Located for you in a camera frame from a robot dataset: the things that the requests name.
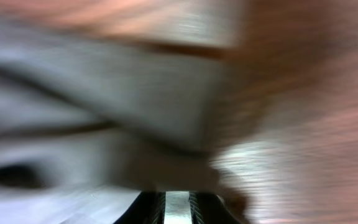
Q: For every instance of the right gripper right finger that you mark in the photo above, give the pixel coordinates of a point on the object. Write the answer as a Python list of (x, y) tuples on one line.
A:
[(208, 209)]

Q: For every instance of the grey shorts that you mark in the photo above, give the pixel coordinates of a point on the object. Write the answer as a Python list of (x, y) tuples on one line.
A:
[(87, 125)]

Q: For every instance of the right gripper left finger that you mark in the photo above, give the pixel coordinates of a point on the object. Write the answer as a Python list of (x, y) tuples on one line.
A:
[(148, 208)]

